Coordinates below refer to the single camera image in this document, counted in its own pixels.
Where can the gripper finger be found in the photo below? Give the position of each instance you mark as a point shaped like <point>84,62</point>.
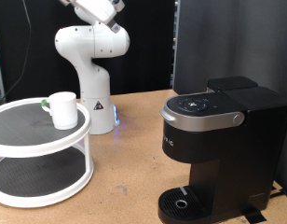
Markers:
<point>115,27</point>

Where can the black Keurig coffee machine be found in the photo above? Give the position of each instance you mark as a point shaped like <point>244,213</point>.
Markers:
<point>243,140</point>

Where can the white plastic mug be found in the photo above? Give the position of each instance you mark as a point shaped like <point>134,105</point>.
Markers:
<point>65,109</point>

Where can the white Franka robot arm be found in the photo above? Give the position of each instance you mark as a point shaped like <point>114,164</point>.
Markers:
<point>93,77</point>

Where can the black tape strip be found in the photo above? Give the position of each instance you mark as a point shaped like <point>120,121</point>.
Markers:
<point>254,215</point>

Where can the clear water reservoir black lid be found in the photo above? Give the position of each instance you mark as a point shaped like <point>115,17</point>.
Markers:
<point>232,83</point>

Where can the white two-tier turntable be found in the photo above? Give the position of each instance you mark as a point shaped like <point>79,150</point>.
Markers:
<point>38,146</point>

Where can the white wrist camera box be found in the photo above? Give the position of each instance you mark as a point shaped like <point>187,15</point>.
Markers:
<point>119,4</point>

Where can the dark grey partition panel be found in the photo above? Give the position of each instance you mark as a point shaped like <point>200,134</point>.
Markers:
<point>230,37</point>

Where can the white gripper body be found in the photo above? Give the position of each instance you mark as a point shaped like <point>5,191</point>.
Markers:
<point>97,9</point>

